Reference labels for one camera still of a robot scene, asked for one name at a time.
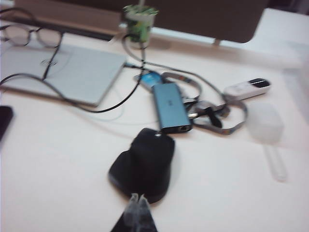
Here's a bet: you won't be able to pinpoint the black lanyard clip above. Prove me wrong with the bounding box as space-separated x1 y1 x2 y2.
205 106 223 129

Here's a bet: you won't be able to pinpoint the thin grey cable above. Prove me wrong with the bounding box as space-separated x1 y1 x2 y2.
144 61 227 104

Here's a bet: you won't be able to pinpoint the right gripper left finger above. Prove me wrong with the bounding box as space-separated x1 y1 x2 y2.
110 193 140 232

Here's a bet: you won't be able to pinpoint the short black hub cable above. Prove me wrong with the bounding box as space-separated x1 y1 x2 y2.
123 61 145 70

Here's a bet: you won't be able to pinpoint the black computer mouse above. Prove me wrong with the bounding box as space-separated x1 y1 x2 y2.
108 128 176 205

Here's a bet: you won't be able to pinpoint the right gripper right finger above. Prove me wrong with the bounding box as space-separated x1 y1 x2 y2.
139 194 159 232

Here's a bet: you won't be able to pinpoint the flat blue card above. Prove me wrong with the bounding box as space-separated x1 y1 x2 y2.
134 72 167 89

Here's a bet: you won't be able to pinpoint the translucent plastic tube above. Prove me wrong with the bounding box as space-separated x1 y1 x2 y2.
263 145 289 183

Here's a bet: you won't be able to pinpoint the black charger cable with plug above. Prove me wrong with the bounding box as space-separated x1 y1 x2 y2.
0 33 148 114

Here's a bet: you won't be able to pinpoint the black smartphone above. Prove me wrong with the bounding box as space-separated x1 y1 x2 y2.
0 105 14 143

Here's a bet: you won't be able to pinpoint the blue USB hub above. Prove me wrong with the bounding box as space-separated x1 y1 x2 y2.
152 83 194 133

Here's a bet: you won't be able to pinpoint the black round eyeglasses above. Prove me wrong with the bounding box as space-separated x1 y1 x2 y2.
0 7 65 80

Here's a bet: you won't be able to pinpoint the white device with black window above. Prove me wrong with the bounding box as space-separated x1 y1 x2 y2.
223 77 271 100

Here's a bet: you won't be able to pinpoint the silver closed laptop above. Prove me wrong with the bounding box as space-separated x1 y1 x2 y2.
0 43 128 108

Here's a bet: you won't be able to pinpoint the patterned grey lanyard strap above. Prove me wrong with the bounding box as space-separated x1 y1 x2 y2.
161 71 248 136

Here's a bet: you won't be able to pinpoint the brown desk divider panel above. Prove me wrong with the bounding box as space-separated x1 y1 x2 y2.
120 0 270 44

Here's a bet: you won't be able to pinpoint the translucent white plastic box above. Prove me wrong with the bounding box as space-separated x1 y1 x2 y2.
245 102 285 145

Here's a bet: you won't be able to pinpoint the green printed drink cup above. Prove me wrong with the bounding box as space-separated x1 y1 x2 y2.
123 4 159 49

